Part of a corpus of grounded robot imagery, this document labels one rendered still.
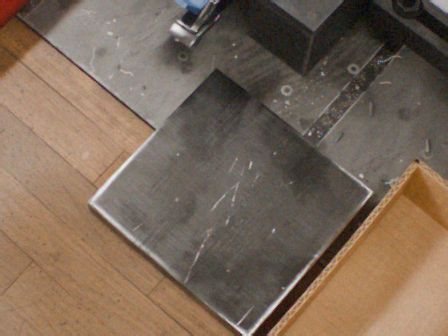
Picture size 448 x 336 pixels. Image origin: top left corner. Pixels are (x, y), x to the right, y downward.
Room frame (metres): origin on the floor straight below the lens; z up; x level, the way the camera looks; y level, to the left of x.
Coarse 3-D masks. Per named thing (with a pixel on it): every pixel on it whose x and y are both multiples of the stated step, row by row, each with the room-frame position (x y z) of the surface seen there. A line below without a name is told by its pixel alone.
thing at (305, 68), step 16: (256, 0) 0.40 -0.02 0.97; (352, 0) 0.41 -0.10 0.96; (256, 16) 0.40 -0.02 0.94; (272, 16) 0.39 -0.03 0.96; (336, 16) 0.39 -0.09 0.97; (352, 16) 0.42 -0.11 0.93; (256, 32) 0.40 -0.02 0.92; (272, 32) 0.39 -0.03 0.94; (288, 32) 0.38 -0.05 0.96; (304, 32) 0.37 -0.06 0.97; (320, 32) 0.38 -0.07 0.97; (336, 32) 0.40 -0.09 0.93; (272, 48) 0.39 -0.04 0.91; (288, 48) 0.38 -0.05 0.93; (304, 48) 0.37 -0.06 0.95; (320, 48) 0.38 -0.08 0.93; (288, 64) 0.38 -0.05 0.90; (304, 64) 0.37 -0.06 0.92
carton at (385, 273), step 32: (416, 160) 0.27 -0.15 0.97; (416, 192) 0.26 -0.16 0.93; (384, 224) 0.24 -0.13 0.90; (416, 224) 0.24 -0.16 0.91; (352, 256) 0.21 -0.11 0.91; (384, 256) 0.21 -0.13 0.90; (416, 256) 0.21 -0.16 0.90; (320, 288) 0.17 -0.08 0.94; (352, 288) 0.18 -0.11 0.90; (384, 288) 0.18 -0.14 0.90; (416, 288) 0.18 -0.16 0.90; (288, 320) 0.14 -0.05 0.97; (320, 320) 0.15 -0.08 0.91; (352, 320) 0.15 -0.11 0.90; (384, 320) 0.15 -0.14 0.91; (416, 320) 0.16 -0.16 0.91
